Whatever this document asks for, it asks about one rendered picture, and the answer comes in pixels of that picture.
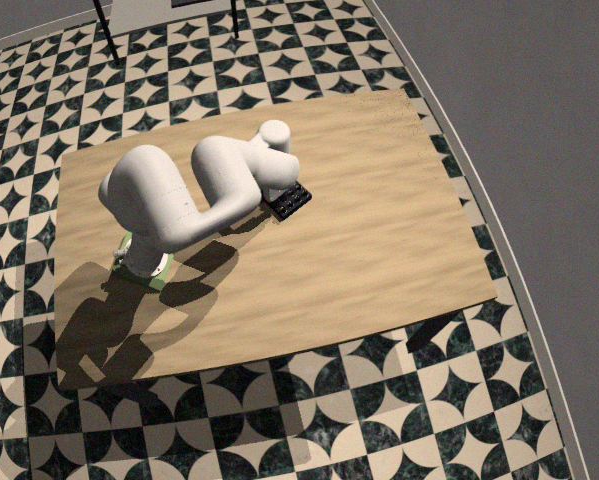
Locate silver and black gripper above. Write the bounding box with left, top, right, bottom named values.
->
left=260, top=189, right=288, bottom=208

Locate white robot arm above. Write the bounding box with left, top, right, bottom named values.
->
left=98, top=120, right=300, bottom=278

